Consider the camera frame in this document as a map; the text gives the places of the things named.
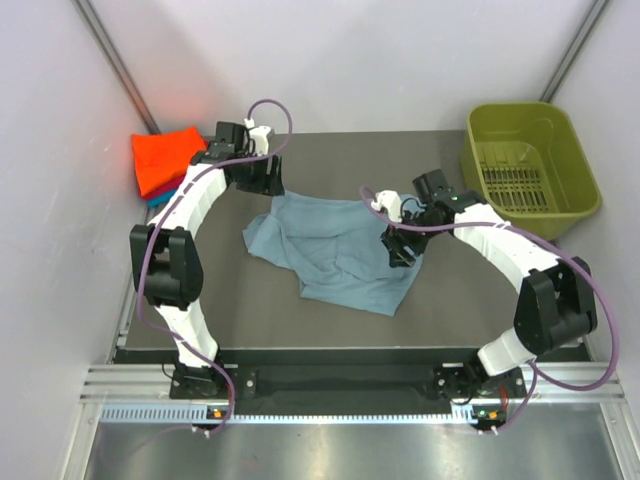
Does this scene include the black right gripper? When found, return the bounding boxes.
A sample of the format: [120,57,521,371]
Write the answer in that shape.
[380,205,445,268]

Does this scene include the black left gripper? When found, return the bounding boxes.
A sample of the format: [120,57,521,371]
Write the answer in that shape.
[233,149,283,197]

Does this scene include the grey blue t shirt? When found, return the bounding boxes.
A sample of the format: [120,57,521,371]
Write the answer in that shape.
[243,192,423,317]

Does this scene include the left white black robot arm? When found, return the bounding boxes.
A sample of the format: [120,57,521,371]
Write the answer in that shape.
[129,119,284,399]

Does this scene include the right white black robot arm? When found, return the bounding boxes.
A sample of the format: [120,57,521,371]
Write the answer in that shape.
[369,169,598,396]

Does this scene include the magenta folded t shirt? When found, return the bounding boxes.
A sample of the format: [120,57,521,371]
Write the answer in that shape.
[142,177,184,202]

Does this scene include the orange folded t shirt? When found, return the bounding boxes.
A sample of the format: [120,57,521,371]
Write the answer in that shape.
[131,126,206,198]

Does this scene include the teal folded t shirt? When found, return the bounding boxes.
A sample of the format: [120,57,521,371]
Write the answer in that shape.
[147,190,176,209]

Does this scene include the olive green plastic basket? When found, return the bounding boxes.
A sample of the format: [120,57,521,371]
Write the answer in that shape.
[460,102,601,240]

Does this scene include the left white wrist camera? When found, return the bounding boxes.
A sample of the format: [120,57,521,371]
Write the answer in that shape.
[244,118,274,156]

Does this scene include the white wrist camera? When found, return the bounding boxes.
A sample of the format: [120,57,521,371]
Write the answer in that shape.
[369,190,402,223]
[244,118,274,156]

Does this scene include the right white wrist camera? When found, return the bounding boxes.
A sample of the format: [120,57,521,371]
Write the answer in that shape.
[369,190,402,223]

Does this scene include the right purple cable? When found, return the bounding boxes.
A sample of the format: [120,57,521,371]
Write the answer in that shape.
[359,184,621,435]

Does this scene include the purple cable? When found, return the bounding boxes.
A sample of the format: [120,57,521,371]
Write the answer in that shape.
[359,184,621,435]
[135,98,293,435]

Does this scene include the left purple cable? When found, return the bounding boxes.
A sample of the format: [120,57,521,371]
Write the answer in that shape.
[135,98,293,435]

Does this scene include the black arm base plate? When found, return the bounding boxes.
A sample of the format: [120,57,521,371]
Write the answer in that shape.
[168,364,526,403]

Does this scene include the perforated cable duct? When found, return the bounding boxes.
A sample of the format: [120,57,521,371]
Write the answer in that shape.
[100,403,502,425]

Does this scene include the aluminium frame rail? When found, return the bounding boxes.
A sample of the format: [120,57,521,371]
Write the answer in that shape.
[79,362,626,405]

